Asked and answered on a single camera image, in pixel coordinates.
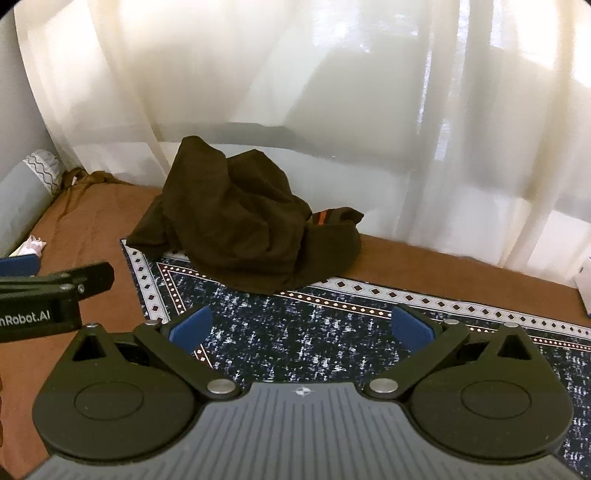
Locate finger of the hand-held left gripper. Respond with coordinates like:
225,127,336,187
0,261,115,301
0,257,41,278

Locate navy patterned mat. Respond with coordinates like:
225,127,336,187
120,237,591,476

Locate white sheer curtain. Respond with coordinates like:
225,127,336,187
14,0,591,284

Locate dark brown pants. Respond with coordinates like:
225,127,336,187
126,135,365,295

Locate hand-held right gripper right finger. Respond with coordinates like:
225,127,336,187
367,305,536,400

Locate crumpled white paper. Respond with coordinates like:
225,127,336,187
11,234,47,257

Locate grey bolster pillow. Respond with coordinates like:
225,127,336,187
0,150,63,250

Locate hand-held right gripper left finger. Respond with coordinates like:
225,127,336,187
65,305,243,400

